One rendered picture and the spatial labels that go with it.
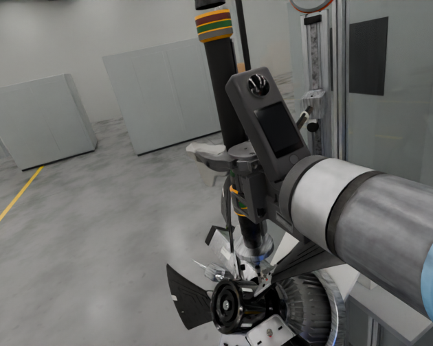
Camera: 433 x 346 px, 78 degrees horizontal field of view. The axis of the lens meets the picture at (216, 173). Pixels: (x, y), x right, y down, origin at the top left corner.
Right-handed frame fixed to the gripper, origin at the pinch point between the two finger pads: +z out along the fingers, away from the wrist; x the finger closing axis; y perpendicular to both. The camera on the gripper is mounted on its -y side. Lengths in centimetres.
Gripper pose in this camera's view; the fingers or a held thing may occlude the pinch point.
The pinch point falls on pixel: (216, 135)
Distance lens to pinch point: 41.1
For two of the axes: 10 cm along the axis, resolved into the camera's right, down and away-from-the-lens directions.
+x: 8.7, -3.5, 3.4
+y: 1.9, 8.9, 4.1
